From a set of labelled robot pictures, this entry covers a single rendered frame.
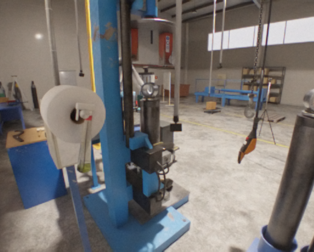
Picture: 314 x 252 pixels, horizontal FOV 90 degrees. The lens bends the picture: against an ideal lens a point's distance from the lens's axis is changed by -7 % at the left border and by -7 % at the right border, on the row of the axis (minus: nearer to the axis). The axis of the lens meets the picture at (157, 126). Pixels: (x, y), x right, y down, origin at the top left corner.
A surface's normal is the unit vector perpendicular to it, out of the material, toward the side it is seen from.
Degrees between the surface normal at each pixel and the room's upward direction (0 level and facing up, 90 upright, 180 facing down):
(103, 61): 90
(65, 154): 90
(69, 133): 90
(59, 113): 90
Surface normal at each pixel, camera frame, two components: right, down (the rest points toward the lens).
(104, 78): 0.65, 0.22
